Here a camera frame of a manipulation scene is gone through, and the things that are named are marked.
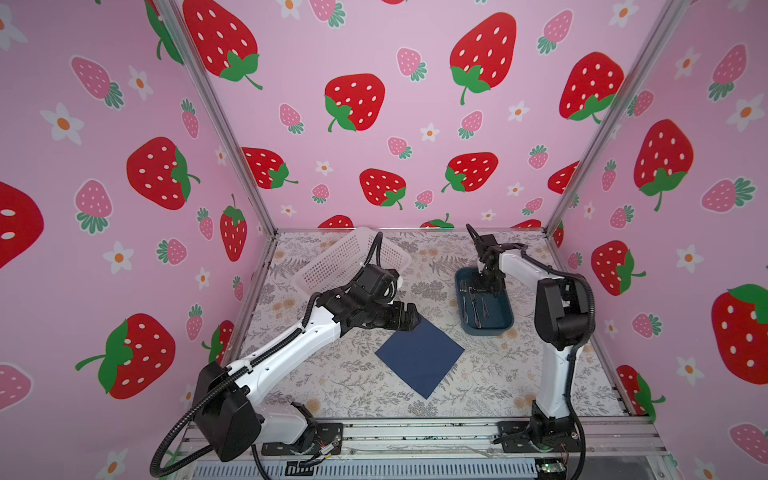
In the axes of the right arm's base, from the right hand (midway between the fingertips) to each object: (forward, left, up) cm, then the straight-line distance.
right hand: (481, 289), depth 101 cm
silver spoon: (-9, -1, -1) cm, 9 cm away
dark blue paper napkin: (-25, +19, -2) cm, 31 cm away
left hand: (-23, +23, +16) cm, 36 cm away
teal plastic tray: (-9, +1, -1) cm, 9 cm away
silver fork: (-6, +4, +6) cm, 9 cm away
